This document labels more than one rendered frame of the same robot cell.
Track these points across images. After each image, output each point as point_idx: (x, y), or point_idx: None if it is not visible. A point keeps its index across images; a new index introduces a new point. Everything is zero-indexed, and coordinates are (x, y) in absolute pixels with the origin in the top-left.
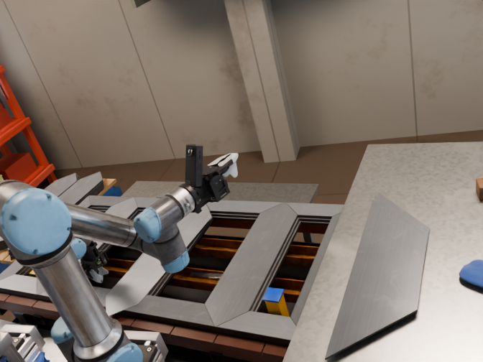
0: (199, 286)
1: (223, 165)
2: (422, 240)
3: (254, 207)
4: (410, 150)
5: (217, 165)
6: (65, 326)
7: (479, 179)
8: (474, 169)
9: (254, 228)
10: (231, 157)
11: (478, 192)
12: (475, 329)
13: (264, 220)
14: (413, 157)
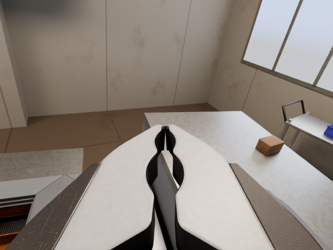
0: None
1: (278, 245)
2: (289, 209)
3: (25, 187)
4: (181, 117)
5: (153, 228)
6: None
7: (262, 139)
8: (235, 130)
9: None
10: (211, 151)
11: (264, 150)
12: None
13: (46, 204)
14: (189, 123)
